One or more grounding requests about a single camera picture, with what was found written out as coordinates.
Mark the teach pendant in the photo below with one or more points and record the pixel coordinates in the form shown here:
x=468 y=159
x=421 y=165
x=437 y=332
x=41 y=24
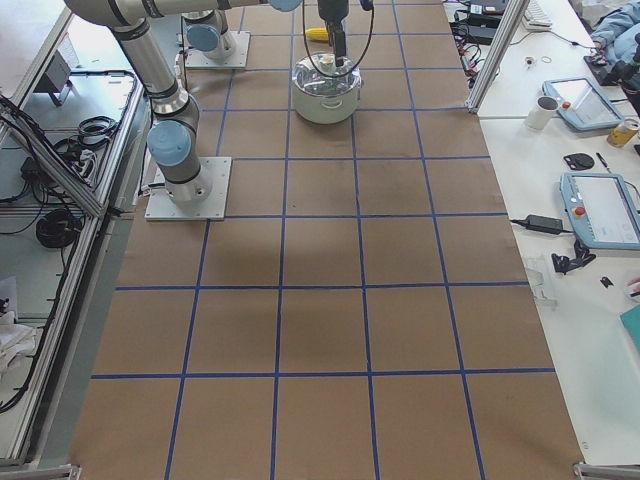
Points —
x=600 y=210
x=583 y=104

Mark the glass pot lid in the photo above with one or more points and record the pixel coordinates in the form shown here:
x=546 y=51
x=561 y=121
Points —
x=317 y=75

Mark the black power adapter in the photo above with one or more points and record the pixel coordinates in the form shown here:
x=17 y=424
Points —
x=544 y=224

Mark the far teach pendant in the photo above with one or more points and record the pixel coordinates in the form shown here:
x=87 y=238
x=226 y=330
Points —
x=583 y=104

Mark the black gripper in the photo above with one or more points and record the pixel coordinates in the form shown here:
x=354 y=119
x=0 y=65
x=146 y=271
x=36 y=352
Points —
x=331 y=10

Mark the aluminium frame post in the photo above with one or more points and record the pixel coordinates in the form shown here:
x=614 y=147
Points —
x=511 y=19

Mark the black round disc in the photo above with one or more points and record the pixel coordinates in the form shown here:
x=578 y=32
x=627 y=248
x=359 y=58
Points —
x=579 y=161

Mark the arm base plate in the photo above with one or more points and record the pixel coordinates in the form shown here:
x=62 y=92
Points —
x=204 y=197
x=237 y=60

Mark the white mug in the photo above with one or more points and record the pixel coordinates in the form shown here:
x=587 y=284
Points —
x=543 y=110

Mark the yellow corn cob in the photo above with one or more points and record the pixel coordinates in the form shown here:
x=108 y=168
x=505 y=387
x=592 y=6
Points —
x=317 y=34

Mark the white electric cooking pot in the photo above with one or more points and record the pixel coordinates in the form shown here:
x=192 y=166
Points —
x=325 y=110

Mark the yellow drink can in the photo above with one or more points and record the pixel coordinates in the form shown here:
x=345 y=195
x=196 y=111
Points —
x=621 y=134

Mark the near teach pendant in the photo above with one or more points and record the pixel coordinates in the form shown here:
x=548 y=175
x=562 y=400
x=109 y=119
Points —
x=600 y=210

